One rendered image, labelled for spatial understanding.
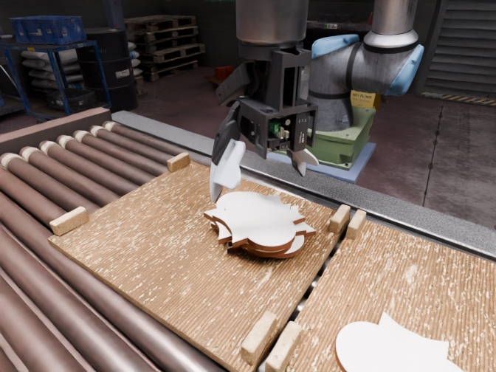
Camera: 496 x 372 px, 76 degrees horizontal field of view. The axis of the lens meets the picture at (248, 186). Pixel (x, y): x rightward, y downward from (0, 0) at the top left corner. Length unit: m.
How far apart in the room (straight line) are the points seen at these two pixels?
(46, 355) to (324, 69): 0.79
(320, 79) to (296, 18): 0.55
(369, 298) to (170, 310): 0.27
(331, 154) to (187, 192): 0.43
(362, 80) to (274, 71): 0.53
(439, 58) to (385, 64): 4.29
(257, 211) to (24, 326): 0.35
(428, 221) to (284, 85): 0.44
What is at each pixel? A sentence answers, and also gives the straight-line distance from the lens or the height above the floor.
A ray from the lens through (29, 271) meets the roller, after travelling 0.62.
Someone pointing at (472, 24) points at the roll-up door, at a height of 0.92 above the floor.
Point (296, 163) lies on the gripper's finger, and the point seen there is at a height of 1.07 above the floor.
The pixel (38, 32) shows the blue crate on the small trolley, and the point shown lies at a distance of 3.66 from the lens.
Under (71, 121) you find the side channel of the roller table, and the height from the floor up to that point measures 0.95.
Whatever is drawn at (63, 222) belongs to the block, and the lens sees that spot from 0.62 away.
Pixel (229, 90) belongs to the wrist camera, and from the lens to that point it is 0.43.
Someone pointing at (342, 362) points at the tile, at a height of 0.95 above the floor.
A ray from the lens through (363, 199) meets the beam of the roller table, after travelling 0.72.
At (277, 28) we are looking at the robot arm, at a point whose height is 1.26.
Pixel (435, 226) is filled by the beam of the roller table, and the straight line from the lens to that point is 0.70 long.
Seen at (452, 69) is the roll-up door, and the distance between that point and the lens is 5.12.
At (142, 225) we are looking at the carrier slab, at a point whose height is 0.94.
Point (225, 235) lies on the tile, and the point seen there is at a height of 0.98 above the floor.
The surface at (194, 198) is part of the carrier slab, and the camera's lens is 0.65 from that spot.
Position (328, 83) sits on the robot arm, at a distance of 0.89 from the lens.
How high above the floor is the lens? 1.30
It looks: 32 degrees down
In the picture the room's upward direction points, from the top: straight up
